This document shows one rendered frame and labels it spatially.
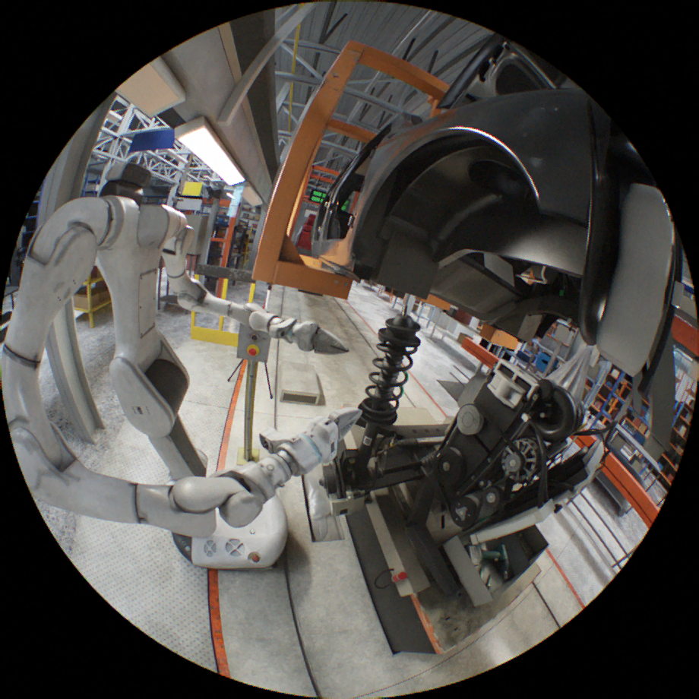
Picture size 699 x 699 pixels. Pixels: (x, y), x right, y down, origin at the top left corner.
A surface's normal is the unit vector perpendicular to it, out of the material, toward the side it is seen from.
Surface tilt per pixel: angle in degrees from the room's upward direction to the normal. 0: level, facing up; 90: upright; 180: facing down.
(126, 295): 93
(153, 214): 90
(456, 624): 0
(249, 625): 0
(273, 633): 0
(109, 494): 18
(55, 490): 63
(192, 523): 71
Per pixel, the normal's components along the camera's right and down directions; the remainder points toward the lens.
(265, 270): 0.25, 0.44
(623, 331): -0.95, -0.07
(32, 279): 0.62, 0.05
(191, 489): 0.28, -0.96
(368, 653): 0.29, -0.88
